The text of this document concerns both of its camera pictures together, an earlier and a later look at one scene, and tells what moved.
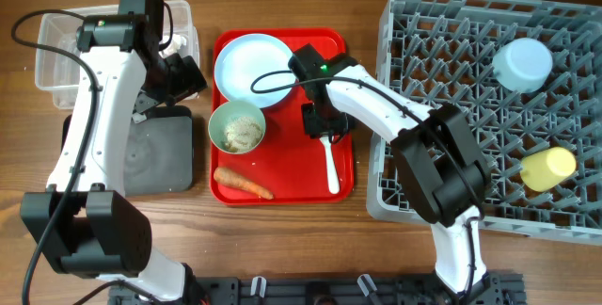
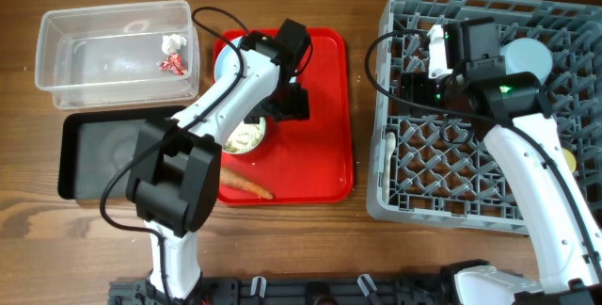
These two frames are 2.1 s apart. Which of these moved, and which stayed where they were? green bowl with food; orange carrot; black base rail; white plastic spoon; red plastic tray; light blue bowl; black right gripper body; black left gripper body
Moved: white plastic spoon; black right gripper body; black left gripper body
Stayed: black base rail; red plastic tray; orange carrot; light blue bowl; green bowl with food
